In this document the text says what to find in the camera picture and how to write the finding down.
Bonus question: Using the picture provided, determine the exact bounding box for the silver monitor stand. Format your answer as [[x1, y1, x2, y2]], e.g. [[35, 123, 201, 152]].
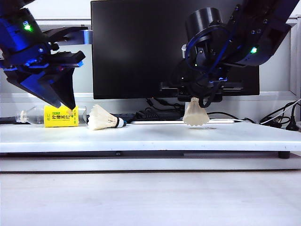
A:
[[130, 101, 237, 125]]

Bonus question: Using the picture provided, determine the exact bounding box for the white feather shuttlecock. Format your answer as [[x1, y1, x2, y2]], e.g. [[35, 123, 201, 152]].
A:
[[87, 105, 125, 131], [182, 97, 210, 128]]

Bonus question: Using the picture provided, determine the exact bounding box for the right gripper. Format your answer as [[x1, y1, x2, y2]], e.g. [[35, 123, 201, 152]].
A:
[[159, 61, 243, 104]]

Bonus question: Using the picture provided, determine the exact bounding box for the white usb cable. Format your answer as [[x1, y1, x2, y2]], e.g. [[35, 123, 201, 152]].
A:
[[235, 98, 301, 125]]

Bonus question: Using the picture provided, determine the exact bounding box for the black computer monitor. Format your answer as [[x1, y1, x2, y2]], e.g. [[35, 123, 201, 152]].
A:
[[90, 0, 261, 100]]

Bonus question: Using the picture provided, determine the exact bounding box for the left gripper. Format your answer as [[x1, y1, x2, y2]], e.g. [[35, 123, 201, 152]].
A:
[[0, 41, 86, 110]]

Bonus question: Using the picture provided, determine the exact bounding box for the black looped cable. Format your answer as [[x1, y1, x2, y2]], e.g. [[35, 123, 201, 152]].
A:
[[208, 111, 256, 124]]

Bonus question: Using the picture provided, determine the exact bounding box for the black tangled cable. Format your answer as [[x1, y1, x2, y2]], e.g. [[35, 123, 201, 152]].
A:
[[258, 102, 294, 129]]

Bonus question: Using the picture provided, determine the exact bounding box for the clear bottle yellow label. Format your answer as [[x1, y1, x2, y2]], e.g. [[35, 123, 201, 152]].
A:
[[15, 105, 88, 129]]

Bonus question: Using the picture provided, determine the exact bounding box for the black power plug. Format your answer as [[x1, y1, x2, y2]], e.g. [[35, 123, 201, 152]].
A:
[[285, 103, 301, 131]]

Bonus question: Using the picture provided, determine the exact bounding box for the black cable with ferrite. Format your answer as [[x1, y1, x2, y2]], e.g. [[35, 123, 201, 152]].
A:
[[146, 98, 185, 112]]

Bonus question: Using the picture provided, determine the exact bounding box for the white raised desk board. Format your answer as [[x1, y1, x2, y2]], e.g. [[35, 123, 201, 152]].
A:
[[0, 122, 301, 160]]

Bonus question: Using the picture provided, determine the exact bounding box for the black flat strip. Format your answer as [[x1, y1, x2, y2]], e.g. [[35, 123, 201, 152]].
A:
[[0, 117, 18, 125]]

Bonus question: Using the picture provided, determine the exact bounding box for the black power strip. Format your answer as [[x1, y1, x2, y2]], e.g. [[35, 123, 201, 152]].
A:
[[128, 107, 185, 121]]

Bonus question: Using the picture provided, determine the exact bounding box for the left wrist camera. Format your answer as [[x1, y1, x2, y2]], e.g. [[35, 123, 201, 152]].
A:
[[79, 30, 94, 45]]

